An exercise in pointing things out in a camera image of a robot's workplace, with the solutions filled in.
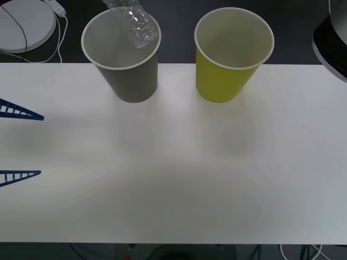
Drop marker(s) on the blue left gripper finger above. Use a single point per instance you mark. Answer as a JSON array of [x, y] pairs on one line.
[[38, 118], [33, 172]]

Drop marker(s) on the clear bottle with green cap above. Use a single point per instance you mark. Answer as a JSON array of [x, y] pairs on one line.
[[138, 27]]

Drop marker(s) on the white round disc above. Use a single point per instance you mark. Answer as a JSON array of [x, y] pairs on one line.
[[35, 24]]

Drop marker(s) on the grey plastic bin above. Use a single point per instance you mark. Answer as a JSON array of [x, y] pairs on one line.
[[135, 84]]

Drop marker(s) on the white power strip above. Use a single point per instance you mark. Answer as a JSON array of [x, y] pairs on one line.
[[58, 8]]

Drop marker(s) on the yellow-green plastic bin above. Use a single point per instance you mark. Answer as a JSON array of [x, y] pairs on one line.
[[219, 84]]

